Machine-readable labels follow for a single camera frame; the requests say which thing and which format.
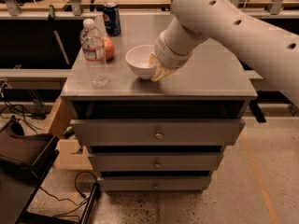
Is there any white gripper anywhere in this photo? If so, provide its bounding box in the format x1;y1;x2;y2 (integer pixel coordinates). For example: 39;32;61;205
149;31;192;82

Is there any white ceramic bowl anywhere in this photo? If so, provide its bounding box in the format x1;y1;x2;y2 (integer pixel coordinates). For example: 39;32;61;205
126;45;157;79

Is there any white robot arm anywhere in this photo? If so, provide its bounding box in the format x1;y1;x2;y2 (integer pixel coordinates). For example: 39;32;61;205
149;0;299;105

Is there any clear plastic water bottle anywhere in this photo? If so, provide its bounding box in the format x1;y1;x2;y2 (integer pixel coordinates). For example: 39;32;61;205
80;19;109;87

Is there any orange fruit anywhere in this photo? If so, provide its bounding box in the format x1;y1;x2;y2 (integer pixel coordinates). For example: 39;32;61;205
104;37;115;60

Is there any grey drawer cabinet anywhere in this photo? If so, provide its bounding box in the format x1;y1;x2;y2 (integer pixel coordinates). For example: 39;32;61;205
61;15;257;178

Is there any blue pepsi can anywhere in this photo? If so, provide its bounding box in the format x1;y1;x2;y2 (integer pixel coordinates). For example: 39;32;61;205
103;2;121;36

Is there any top grey drawer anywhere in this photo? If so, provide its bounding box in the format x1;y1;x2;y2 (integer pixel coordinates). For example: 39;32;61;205
71;119;245;147

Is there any grey drawer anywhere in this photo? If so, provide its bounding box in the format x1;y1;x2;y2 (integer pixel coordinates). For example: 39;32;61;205
71;119;245;147
98;176;211;191
88;152;223;172

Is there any middle grey drawer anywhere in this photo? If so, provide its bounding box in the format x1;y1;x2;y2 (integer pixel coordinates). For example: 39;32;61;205
88;152;223;172

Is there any wooden box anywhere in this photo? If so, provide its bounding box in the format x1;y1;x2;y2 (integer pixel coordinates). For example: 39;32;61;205
43;97;92;171

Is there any bottom grey drawer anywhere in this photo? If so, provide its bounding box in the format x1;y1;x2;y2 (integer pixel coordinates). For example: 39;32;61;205
98;176;211;191

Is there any black cart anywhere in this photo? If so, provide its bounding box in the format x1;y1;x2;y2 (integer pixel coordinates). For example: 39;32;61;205
0;121;100;224

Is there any green handled screwdriver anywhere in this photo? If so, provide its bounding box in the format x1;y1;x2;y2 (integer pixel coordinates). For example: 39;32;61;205
48;5;70;64

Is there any black cable on floor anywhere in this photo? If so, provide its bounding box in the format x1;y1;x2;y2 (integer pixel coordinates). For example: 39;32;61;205
38;171;98;219

